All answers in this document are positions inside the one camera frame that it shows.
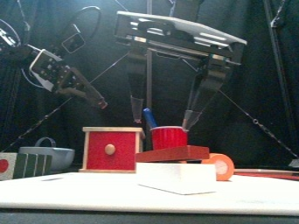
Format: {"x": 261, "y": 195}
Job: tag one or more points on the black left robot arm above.
{"x": 13, "y": 49}

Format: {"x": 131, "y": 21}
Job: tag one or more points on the red drawer with wooden knob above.
{"x": 97, "y": 157}

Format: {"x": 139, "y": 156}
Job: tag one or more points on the blue marker pen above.
{"x": 149, "y": 118}

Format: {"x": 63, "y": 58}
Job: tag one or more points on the red wooden box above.
{"x": 111, "y": 129}

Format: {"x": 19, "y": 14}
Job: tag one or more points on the red plastic cup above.
{"x": 169, "y": 138}

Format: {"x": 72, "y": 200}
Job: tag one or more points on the grey blue bowl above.
{"x": 57, "y": 156}

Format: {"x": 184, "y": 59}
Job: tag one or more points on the red wooden block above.
{"x": 171, "y": 154}

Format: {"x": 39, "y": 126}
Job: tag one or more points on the orange toy roll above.
{"x": 221, "y": 167}

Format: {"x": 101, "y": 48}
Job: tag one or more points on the white box with green stripes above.
{"x": 23, "y": 166}

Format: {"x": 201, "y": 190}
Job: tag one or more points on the white rectangular block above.
{"x": 175, "y": 175}

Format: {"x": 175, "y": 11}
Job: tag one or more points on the white table mat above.
{"x": 77, "y": 192}

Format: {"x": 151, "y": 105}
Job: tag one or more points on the flat red tray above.
{"x": 268, "y": 174}

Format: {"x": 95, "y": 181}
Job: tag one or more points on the vertical metal frame pole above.
{"x": 148, "y": 87}

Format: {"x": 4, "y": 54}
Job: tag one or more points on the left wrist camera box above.
{"x": 72, "y": 41}

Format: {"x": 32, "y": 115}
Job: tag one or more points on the slanted metal frame pole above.
{"x": 277, "y": 58}

